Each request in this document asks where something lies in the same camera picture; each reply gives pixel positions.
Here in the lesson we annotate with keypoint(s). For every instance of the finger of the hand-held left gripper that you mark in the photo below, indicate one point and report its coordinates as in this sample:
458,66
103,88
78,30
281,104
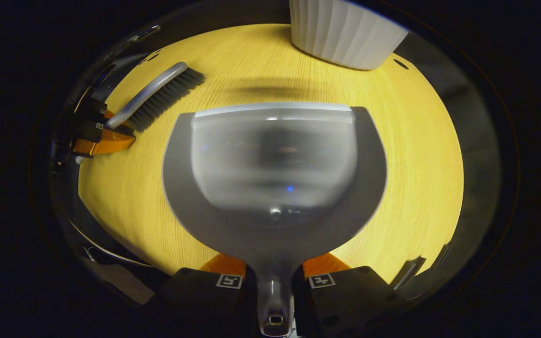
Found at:
104,143
93,109

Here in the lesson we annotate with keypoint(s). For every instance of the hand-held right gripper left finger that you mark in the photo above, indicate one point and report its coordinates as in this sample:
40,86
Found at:
204,300

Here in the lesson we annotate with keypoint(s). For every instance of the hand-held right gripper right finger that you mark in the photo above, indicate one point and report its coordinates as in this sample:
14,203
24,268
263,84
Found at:
345,300

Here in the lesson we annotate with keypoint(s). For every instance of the small grey broom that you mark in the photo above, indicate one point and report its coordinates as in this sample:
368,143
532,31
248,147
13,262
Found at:
162,96

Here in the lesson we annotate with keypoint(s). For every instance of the grey dustpan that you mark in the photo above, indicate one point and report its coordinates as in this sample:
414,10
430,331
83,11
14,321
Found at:
275,234

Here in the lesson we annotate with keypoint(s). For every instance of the white ribbed garbage bin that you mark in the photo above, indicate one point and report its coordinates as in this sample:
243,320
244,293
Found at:
345,33

